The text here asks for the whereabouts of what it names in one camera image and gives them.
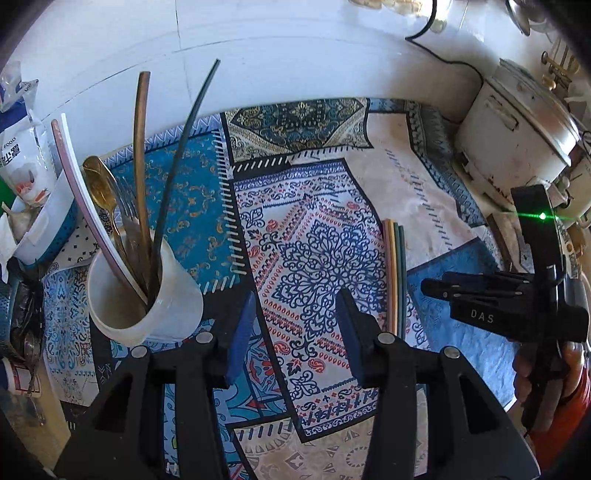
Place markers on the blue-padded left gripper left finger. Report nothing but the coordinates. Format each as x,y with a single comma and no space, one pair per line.
120,436

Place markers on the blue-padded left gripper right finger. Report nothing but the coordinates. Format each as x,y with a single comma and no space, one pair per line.
470,436

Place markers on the dark green chopstick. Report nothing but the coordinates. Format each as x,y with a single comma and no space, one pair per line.
403,281
155,258

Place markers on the beige chopstick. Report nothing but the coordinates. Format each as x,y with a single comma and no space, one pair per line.
388,262

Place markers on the right hand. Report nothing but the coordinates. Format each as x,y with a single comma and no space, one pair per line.
556,390

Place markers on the white rice cooker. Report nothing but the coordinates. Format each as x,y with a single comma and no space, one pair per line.
516,133

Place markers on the dark green chopstick in cup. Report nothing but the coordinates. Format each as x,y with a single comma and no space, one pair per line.
155,258

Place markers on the white plastic container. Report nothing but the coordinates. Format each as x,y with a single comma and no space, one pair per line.
52,227

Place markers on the metal fork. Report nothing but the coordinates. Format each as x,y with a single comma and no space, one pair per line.
132,244

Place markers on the gold spoon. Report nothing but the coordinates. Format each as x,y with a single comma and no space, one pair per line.
101,187

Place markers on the patterned blue table mat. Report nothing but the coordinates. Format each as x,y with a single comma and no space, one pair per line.
289,199

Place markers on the blue white food bag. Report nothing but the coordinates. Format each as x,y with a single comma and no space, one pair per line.
27,165

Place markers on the brown chopstick in cup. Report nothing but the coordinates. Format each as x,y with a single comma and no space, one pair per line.
139,123

